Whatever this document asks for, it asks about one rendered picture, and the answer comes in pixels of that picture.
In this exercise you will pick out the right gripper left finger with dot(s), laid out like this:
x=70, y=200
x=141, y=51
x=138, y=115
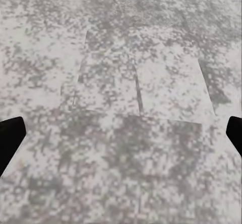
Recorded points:
x=12, y=132

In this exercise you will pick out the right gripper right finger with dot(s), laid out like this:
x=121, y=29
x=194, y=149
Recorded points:
x=234, y=132

